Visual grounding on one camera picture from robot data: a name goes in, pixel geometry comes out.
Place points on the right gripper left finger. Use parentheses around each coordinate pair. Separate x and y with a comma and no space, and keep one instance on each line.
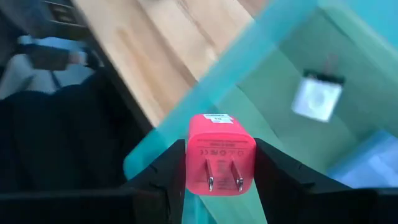
(93,208)

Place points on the teal plastic bin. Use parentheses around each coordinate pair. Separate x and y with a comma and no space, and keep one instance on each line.
(280,62)

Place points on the pink wall charger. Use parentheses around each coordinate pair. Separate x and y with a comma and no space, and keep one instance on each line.
(220,155)

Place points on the white grey wall charger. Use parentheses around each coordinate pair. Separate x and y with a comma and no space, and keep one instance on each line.
(317,99)

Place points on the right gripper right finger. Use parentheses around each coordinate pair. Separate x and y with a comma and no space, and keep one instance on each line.
(311,205)

